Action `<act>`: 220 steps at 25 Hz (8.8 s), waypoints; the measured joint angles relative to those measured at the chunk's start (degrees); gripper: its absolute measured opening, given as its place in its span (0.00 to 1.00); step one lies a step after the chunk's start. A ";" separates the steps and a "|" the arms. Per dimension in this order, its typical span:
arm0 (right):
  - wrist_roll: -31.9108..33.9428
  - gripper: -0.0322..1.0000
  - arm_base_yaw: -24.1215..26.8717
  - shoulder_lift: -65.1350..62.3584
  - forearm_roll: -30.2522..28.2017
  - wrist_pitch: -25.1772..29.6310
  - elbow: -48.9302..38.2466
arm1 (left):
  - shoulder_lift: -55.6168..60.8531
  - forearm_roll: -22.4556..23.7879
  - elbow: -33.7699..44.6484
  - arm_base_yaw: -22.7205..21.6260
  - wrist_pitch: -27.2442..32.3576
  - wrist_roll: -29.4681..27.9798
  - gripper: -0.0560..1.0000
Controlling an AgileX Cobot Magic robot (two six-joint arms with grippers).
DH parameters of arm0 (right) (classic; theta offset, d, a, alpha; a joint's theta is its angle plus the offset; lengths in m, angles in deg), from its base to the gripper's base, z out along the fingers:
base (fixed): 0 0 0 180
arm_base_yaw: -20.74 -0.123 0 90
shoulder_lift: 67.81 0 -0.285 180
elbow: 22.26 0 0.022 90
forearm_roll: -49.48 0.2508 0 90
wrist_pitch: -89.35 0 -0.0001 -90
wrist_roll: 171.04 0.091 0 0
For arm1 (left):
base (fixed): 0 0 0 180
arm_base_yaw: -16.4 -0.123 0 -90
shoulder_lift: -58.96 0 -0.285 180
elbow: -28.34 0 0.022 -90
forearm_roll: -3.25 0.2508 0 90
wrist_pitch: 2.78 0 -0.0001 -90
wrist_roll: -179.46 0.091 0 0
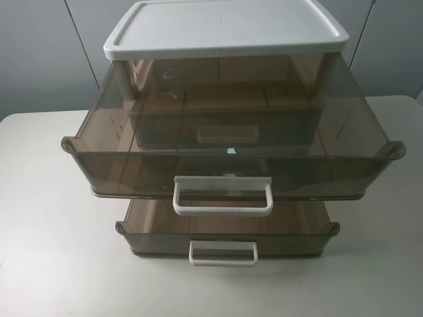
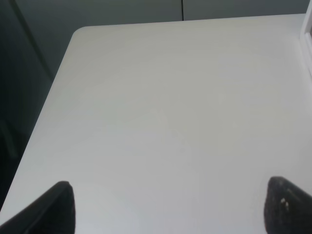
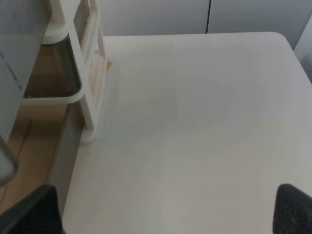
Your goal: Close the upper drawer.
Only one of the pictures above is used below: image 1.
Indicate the smoky transparent drawer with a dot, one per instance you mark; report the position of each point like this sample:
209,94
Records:
293,229
350,151
236,115

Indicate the white plastic drawer cabinet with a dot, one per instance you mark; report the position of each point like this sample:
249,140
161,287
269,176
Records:
159,44

